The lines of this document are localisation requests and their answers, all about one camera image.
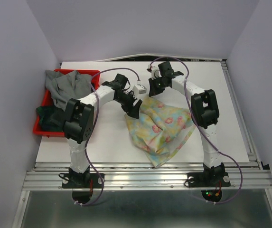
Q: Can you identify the red plastic bin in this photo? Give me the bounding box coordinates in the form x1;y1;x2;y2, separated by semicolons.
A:
33;69;100;137

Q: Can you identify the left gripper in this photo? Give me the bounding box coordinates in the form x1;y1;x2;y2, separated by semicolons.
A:
114;90;142;119

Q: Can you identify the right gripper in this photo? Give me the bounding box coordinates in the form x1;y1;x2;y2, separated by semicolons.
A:
148;75;167;96

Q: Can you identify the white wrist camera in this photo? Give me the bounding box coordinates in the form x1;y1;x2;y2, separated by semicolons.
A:
147;65;161;80
132;85;147;96

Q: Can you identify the dark green skirt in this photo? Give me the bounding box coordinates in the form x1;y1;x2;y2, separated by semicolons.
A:
36;105;64;132

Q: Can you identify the purple cable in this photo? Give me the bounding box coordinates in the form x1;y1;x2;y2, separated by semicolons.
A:
73;68;141;207
147;56;243;206

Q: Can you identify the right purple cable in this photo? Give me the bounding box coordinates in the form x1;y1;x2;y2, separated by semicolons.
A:
147;56;243;206

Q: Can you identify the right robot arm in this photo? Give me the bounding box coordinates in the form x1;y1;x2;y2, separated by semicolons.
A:
147;61;225;185

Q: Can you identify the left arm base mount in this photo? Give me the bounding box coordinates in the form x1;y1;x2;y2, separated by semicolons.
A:
58;173;102;189

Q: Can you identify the grey skirt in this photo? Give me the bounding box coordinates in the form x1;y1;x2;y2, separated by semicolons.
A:
45;70;92;111

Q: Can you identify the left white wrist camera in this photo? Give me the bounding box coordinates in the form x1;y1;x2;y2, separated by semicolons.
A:
132;85;147;96

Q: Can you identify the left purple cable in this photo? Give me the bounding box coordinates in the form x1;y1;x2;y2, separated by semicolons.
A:
73;68;141;207

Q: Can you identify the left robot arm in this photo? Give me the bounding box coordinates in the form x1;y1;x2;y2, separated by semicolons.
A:
62;74;147;187

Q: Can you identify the floral pastel skirt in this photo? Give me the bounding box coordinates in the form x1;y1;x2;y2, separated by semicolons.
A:
125;96;196;168

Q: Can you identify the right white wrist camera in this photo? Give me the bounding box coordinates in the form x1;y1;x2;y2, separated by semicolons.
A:
147;65;161;80

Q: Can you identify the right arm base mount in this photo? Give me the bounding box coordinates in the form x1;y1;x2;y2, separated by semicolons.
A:
184;163;231;188

